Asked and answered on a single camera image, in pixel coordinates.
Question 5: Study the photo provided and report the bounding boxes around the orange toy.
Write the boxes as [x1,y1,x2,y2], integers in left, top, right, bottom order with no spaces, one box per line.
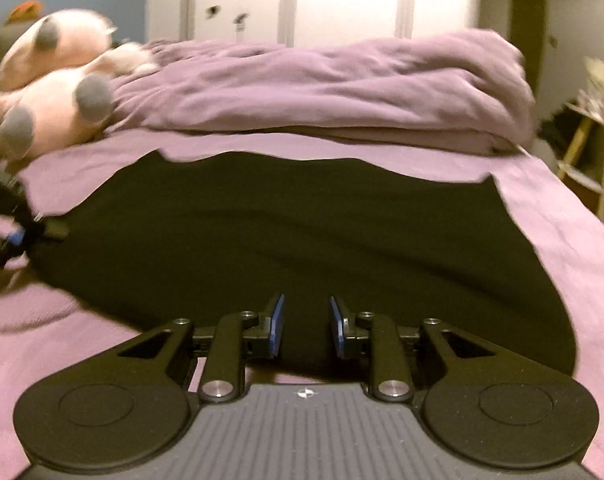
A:
[6,0,44,24]

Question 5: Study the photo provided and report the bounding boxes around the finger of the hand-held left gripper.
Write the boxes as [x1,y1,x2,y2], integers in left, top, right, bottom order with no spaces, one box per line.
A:
[11,216,70,255]

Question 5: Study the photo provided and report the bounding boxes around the yellow side shelf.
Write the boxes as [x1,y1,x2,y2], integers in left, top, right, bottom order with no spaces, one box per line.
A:
[556,100,604,217]

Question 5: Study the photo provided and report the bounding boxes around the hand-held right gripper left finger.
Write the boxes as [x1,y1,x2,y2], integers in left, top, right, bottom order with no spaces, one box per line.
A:
[82,294,287,404]

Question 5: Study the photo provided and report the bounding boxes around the small figurines on shelf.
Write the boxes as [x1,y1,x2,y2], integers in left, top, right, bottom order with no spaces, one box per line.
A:
[578,56,604,117]

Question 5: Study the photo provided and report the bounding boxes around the purple bed sheet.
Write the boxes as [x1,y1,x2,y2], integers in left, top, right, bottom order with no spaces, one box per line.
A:
[0,129,604,480]

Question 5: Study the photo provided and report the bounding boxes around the purple duvet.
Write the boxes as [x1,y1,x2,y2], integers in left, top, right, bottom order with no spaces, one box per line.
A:
[106,29,537,155]

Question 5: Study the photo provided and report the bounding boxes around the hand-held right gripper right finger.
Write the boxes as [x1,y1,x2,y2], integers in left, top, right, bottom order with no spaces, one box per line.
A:
[330,296,535,404]

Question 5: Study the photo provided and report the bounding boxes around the pink plush toy grey feet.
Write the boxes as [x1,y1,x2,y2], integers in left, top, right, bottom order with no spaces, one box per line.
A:
[0,9,117,92]
[0,42,159,162]

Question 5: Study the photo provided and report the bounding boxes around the black long-sleeve shirt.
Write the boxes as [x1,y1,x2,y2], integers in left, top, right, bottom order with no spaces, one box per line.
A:
[28,151,581,377]

